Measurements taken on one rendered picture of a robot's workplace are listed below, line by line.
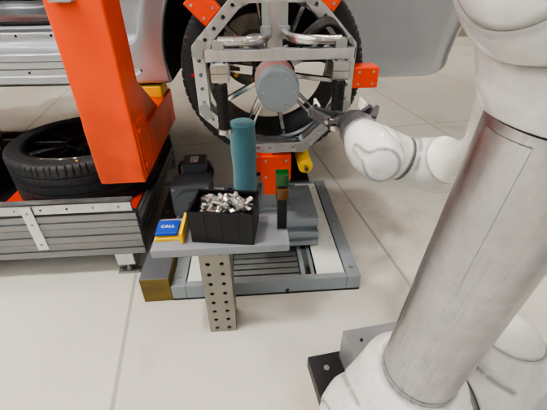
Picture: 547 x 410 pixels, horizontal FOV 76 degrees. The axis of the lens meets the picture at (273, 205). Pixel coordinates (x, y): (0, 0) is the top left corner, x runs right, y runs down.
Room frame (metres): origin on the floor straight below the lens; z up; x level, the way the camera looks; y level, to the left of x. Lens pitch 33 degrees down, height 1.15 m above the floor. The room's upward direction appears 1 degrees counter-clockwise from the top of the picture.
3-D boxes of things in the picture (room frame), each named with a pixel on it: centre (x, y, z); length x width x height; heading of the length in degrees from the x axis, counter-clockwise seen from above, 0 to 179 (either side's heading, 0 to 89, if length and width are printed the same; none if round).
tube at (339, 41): (1.14, -0.12, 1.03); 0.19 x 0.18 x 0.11; 4
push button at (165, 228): (0.90, 0.34, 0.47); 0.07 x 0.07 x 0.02; 4
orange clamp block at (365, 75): (1.29, -0.32, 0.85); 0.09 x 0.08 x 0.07; 94
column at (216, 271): (0.91, 0.20, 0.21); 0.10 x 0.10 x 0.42; 4
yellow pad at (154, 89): (1.70, 0.58, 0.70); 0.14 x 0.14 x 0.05; 4
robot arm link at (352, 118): (0.80, -0.21, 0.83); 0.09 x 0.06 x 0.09; 94
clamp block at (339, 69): (1.07, -0.19, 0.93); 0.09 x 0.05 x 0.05; 4
